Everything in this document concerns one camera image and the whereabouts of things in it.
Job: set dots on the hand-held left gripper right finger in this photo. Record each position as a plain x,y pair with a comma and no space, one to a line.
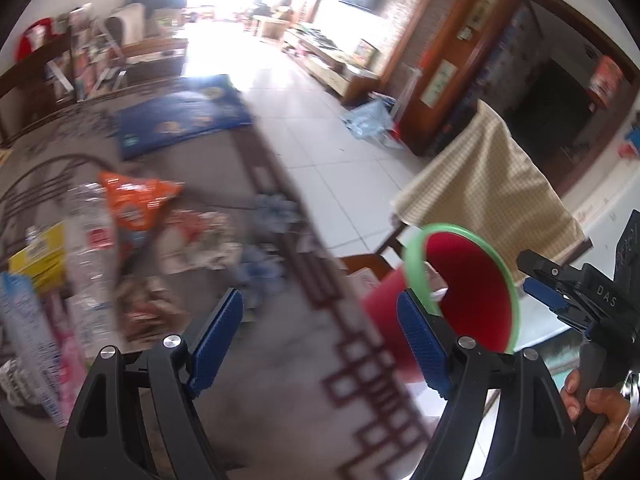
420,342

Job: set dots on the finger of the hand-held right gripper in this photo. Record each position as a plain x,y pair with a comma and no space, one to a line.
542,296
542,262

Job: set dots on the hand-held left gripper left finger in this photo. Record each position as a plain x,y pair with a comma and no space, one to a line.
217,340

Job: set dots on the red bin with green rim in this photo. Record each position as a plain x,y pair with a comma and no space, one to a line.
475,285

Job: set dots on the brown printed wrapper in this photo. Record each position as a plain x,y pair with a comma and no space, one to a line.
145,305

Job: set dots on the white paper wrapper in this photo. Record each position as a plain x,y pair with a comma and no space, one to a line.
200,240

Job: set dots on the white blue milk carton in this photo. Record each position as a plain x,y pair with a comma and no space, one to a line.
25,340

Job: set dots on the person's right hand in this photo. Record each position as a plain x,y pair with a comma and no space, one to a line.
605,407

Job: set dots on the small cardboard box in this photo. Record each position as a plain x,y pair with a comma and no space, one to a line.
367,280

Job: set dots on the beige checked cloth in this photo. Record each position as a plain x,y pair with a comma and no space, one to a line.
480,185

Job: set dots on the pink packet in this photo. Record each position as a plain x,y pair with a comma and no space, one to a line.
70,360

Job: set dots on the crushed clear plastic bottle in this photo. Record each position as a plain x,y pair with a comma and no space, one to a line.
90,260

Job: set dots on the orange snack bag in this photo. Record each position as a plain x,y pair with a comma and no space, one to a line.
135,205

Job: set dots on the yellow packaging box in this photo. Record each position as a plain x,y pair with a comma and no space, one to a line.
40,260

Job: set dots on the orange hanging decoration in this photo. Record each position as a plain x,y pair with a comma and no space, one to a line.
605,77

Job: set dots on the light blue plastic bag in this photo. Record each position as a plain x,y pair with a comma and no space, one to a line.
370,120

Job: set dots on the blue printed mat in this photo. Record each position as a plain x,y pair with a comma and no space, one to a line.
185,115

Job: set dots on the long television cabinet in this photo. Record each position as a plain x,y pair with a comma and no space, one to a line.
330,67

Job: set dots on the wooden sofa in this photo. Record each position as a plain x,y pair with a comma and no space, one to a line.
155,50

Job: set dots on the magazine rack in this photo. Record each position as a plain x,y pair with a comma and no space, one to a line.
85,60

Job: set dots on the dark wooden bench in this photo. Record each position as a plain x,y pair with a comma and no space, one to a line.
30,90

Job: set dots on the wooden coffee table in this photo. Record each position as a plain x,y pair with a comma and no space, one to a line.
272,25

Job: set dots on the beige striped cushion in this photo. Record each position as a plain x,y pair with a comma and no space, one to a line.
132,22

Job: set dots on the red bag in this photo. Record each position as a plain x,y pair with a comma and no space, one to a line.
32,37

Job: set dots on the wooden partition frame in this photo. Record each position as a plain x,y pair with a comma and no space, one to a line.
465,60

